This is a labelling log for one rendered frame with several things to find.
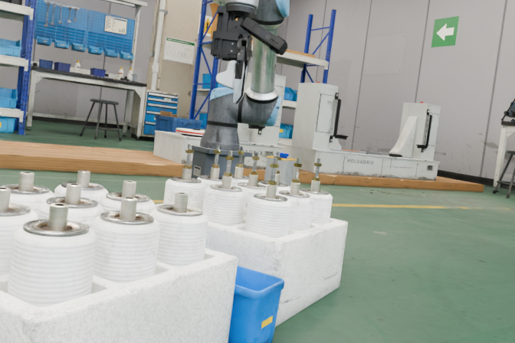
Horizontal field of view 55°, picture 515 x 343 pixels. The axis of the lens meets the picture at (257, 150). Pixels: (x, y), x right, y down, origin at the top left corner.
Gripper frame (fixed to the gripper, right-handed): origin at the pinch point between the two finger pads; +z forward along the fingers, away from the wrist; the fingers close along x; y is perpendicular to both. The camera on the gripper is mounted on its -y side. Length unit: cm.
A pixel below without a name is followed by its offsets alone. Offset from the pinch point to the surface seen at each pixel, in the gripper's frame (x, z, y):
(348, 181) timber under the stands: -292, 43, -55
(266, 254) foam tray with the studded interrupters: 14.0, 31.3, -11.2
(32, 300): 59, 28, 12
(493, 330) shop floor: -5, 46, -65
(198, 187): -1.9, 22.1, 7.5
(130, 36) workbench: -570, -95, 247
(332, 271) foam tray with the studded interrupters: -14, 40, -27
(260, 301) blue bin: 27.3, 36.1, -11.8
